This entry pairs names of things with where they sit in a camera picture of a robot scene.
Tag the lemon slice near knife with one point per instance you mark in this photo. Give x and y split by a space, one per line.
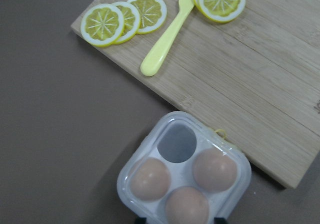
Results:
153 14

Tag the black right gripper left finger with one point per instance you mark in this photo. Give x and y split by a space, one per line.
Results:
140 220

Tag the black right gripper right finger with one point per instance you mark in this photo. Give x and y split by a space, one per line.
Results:
220 220

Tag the yellow plastic knife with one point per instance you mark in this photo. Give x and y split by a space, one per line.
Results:
156 56

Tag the clear plastic egg box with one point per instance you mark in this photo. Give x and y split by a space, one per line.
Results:
176 140

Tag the wooden cutting board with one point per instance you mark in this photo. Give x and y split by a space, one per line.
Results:
257 77

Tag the lemon slice top of pair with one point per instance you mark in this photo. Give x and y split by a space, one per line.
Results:
221 11

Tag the lemon slice end of row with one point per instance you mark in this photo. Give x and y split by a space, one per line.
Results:
102 25

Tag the brown egg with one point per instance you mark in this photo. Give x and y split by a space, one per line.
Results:
187 205
214 171
150 179

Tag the lemon slice middle of row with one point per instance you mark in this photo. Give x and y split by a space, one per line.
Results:
132 22

